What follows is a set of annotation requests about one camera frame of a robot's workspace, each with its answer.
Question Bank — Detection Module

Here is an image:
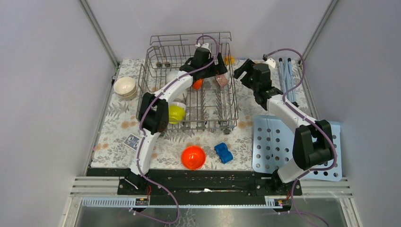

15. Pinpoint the pink patterned bowl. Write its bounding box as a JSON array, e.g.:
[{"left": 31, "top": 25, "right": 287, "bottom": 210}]
[{"left": 215, "top": 73, "right": 229, "bottom": 87}]

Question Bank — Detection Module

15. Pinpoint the beige bowl with leaf pattern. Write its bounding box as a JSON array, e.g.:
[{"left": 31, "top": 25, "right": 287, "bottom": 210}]
[{"left": 113, "top": 77, "right": 137, "bottom": 97}]

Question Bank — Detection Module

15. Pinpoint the plain beige bowl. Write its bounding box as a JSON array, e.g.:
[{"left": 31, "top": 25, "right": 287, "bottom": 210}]
[{"left": 118, "top": 91, "right": 137, "bottom": 100}]

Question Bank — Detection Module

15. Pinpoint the orange bowl front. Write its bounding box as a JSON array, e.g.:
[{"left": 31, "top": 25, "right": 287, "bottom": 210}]
[{"left": 181, "top": 146, "right": 206, "bottom": 170}]

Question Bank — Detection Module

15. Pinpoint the orange bowl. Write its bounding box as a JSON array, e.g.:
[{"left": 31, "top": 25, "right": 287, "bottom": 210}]
[
  {"left": 192, "top": 79, "right": 204, "bottom": 90},
  {"left": 181, "top": 146, "right": 206, "bottom": 170}
]

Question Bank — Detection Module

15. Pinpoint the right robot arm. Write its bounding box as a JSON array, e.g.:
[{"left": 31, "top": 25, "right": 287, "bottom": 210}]
[{"left": 234, "top": 59, "right": 338, "bottom": 195}]

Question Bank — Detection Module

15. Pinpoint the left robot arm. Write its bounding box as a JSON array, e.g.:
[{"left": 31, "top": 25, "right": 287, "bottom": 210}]
[{"left": 130, "top": 47, "right": 227, "bottom": 175}]

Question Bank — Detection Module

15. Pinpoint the yellow rubber duck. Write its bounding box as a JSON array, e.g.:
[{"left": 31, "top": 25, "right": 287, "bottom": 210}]
[{"left": 224, "top": 55, "right": 235, "bottom": 65}]

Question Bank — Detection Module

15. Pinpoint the orange bowl rear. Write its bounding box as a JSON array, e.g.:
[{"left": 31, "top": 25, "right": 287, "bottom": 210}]
[{"left": 192, "top": 79, "right": 204, "bottom": 90}]

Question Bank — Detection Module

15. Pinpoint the blue folded metal stand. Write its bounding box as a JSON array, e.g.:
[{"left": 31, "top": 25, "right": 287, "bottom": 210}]
[{"left": 279, "top": 58, "right": 299, "bottom": 107}]

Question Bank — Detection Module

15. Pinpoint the white ribbed bowl rear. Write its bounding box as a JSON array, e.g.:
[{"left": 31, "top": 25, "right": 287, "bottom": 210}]
[{"left": 166, "top": 70, "right": 179, "bottom": 84}]

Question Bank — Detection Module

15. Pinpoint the white ribbed bowl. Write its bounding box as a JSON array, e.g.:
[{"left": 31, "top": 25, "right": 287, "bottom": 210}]
[
  {"left": 175, "top": 89, "right": 188, "bottom": 102},
  {"left": 166, "top": 70, "right": 179, "bottom": 84}
]

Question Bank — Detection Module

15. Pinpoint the white ribbed bowl middle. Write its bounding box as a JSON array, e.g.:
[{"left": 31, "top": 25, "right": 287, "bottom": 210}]
[{"left": 175, "top": 89, "right": 188, "bottom": 102}]

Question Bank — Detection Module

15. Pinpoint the light blue perforated board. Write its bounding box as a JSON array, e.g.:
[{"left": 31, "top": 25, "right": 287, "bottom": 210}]
[{"left": 252, "top": 115, "right": 342, "bottom": 182}]

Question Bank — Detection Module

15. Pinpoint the floral patterned table mat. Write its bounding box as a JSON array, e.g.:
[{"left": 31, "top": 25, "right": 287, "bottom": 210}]
[{"left": 91, "top": 59, "right": 314, "bottom": 171}]

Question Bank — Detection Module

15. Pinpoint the yellow-green bowl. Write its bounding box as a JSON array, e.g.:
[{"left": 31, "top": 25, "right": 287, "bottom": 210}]
[{"left": 168, "top": 102, "right": 186, "bottom": 124}]

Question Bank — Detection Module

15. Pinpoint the blue toy car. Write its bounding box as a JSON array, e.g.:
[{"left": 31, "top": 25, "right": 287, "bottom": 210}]
[{"left": 214, "top": 143, "right": 234, "bottom": 164}]

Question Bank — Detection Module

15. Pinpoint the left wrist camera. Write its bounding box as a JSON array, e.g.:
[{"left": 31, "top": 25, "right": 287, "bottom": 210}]
[{"left": 195, "top": 43, "right": 211, "bottom": 52}]

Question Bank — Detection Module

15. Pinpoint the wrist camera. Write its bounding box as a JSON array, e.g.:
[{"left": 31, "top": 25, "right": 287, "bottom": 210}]
[
  {"left": 262, "top": 54, "right": 276, "bottom": 69},
  {"left": 195, "top": 43, "right": 211, "bottom": 52}
]

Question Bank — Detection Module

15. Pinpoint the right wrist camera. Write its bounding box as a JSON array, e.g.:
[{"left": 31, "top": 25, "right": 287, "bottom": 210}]
[{"left": 262, "top": 54, "right": 276, "bottom": 69}]

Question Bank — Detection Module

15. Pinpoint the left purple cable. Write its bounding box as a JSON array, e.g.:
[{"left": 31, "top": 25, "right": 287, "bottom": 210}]
[{"left": 134, "top": 34, "right": 220, "bottom": 225}]

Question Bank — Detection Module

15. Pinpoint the grey wire dish rack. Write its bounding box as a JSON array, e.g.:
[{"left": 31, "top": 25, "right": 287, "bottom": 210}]
[{"left": 138, "top": 32, "right": 238, "bottom": 134}]

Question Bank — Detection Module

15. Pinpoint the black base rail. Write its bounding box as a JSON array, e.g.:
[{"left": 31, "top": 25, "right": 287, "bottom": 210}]
[{"left": 87, "top": 168, "right": 302, "bottom": 206}]

